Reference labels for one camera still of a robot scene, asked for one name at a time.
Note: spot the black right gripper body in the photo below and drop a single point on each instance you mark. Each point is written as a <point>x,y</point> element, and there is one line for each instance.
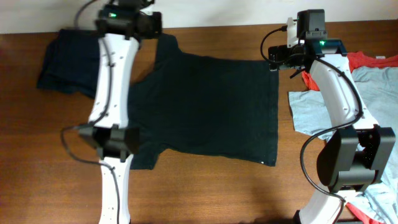
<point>286,56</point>

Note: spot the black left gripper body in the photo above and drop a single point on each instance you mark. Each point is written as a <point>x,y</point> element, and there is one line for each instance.
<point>153,26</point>

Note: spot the dark green t-shirt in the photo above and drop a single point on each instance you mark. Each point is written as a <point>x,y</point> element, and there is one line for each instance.
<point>204,105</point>

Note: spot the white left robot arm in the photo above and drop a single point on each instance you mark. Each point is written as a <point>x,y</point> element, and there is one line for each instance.
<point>121,29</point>

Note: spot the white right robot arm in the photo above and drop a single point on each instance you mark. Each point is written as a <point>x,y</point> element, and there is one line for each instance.
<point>357,153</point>

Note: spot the red garment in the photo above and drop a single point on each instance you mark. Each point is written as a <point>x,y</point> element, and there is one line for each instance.
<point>356,60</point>

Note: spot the folded navy blue garment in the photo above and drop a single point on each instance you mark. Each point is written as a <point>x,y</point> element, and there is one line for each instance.
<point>71,63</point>

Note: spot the light blue-grey t-shirt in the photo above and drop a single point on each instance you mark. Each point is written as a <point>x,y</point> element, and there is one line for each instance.
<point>378,90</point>

